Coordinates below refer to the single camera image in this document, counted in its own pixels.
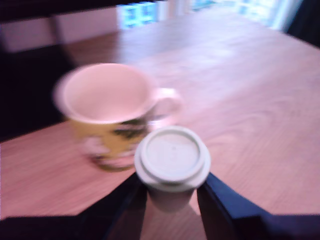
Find cartoon print coffee mug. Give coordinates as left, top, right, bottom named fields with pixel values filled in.
left=52, top=62, right=183, bottom=173

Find white coffee capsule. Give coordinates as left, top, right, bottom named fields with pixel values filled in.
left=134, top=125, right=212, bottom=213

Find dark chair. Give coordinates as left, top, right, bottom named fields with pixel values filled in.
left=0, top=0, right=121, bottom=141

